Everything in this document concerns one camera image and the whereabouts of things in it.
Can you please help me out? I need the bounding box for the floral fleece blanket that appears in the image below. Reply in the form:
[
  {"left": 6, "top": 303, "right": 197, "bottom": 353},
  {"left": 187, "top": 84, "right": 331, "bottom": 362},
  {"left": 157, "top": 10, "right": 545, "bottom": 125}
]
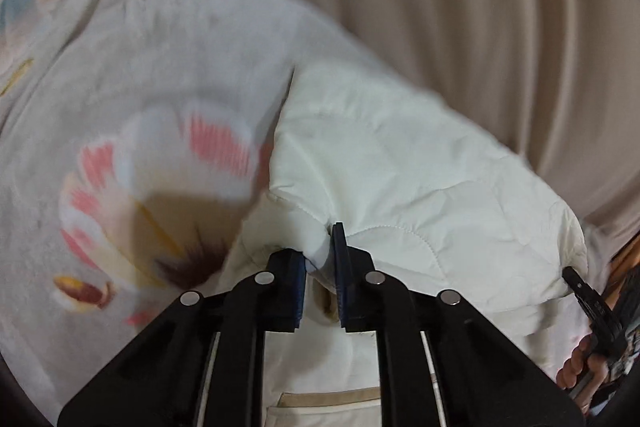
[{"left": 0, "top": 0, "right": 431, "bottom": 427}]

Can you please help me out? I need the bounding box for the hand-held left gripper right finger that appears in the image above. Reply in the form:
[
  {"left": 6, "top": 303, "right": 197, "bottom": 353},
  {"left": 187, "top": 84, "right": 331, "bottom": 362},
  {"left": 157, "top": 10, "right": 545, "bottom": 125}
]
[{"left": 332, "top": 222, "right": 585, "bottom": 427}]

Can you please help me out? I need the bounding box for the white quilted jacket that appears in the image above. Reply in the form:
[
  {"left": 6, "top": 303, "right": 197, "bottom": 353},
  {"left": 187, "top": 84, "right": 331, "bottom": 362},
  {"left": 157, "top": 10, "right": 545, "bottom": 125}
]
[{"left": 220, "top": 62, "right": 589, "bottom": 427}]

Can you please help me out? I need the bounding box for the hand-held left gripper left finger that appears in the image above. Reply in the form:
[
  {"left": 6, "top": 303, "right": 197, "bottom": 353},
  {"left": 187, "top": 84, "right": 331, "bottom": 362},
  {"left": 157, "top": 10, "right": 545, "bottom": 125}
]
[{"left": 57, "top": 249, "right": 307, "bottom": 427}]

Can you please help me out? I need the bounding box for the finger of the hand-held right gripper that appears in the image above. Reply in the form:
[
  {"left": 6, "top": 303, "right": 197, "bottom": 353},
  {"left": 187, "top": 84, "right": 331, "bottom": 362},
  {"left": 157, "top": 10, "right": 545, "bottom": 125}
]
[{"left": 562, "top": 267, "right": 628, "bottom": 360}]

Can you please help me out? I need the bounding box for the person's right hand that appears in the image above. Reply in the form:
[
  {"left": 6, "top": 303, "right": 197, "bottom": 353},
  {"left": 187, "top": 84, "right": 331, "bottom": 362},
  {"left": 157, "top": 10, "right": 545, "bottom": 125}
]
[{"left": 556, "top": 336, "right": 613, "bottom": 392}]

